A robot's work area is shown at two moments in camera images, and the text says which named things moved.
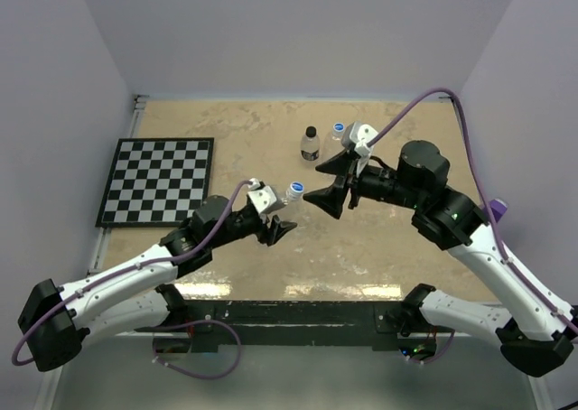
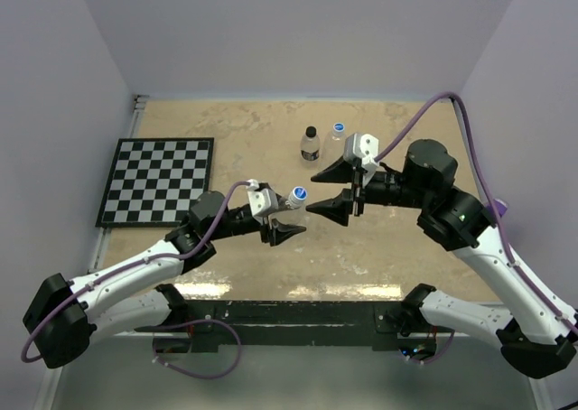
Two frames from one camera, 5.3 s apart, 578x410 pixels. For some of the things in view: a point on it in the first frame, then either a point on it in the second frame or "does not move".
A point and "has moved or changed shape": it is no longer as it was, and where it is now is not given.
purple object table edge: x=498 y=209 does not move
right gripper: x=331 y=199 to x=339 y=208
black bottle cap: x=311 y=131 does not move
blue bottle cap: x=297 y=186 has moved or changed shape
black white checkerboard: x=156 y=182 does not move
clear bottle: x=294 y=200 has moved or changed shape
